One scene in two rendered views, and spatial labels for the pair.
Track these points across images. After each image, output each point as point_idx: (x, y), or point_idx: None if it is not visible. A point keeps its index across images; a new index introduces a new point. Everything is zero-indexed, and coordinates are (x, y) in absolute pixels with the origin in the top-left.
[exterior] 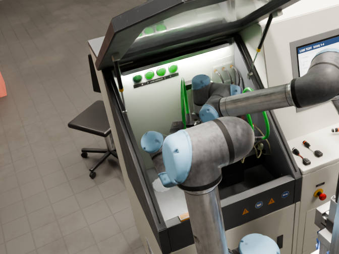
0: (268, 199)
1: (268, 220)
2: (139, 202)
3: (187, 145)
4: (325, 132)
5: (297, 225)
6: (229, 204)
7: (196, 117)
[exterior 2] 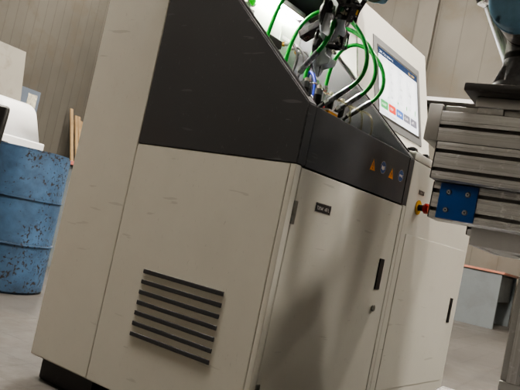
0: (390, 168)
1: (381, 210)
2: (189, 150)
3: None
4: None
5: (395, 255)
6: (367, 134)
7: (319, 22)
